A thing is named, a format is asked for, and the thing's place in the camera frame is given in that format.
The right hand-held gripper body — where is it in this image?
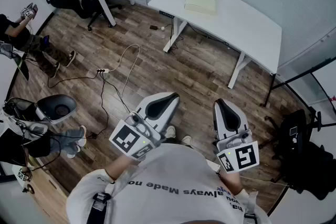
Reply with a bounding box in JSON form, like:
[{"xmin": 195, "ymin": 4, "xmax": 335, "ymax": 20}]
[{"xmin": 212, "ymin": 127, "xmax": 260, "ymax": 174}]

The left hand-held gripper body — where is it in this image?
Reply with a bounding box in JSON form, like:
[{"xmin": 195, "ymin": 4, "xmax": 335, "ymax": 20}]
[{"xmin": 108, "ymin": 111, "xmax": 167, "ymax": 162}]

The person's right forearm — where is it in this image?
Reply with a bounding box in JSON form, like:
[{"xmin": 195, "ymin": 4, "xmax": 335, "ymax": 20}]
[{"xmin": 219, "ymin": 170, "xmax": 245, "ymax": 196}]

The person's left forearm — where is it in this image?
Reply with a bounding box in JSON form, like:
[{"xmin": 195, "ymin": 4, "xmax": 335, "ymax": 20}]
[{"xmin": 104, "ymin": 156, "xmax": 140, "ymax": 187}]

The white desk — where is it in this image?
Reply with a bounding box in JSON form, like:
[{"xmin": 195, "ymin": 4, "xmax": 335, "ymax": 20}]
[{"xmin": 147, "ymin": 0, "xmax": 283, "ymax": 89}]

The person's white left shoe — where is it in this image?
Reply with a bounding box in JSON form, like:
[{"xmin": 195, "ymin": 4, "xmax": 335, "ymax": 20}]
[{"xmin": 164, "ymin": 125, "xmax": 176, "ymax": 139}]

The black swivel chair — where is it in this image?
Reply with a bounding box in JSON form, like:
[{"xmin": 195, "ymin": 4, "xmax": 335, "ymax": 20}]
[{"xmin": 259, "ymin": 109, "xmax": 320, "ymax": 184}]

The person's white printed T-shirt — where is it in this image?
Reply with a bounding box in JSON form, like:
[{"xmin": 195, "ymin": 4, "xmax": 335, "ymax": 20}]
[{"xmin": 65, "ymin": 142, "xmax": 271, "ymax": 224}]

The black backpack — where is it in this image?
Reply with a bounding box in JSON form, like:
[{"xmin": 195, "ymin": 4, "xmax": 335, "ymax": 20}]
[{"xmin": 285, "ymin": 143, "xmax": 334, "ymax": 201}]

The black socket strip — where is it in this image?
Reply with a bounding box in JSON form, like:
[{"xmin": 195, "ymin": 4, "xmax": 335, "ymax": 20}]
[{"xmin": 159, "ymin": 10, "xmax": 176, "ymax": 19}]

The black office chair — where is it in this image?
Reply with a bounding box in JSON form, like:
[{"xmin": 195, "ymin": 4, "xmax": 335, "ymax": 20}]
[{"xmin": 44, "ymin": 0, "xmax": 123, "ymax": 32}]

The white cable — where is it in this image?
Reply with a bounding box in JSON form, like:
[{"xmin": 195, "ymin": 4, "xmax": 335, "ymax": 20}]
[{"xmin": 109, "ymin": 44, "xmax": 141, "ymax": 98}]

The grey harness strap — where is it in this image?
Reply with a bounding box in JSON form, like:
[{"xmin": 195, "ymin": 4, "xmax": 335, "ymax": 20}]
[{"xmin": 243, "ymin": 193, "xmax": 259, "ymax": 224}]

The black frame table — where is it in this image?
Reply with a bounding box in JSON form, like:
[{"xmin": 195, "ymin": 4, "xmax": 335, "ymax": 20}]
[{"xmin": 259, "ymin": 57, "xmax": 336, "ymax": 108}]

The black harness strap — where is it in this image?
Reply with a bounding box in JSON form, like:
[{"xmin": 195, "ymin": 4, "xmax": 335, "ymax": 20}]
[{"xmin": 89, "ymin": 192, "xmax": 112, "ymax": 224}]

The black cable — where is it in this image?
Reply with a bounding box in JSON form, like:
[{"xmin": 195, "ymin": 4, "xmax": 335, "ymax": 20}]
[{"xmin": 47, "ymin": 72, "xmax": 132, "ymax": 140}]

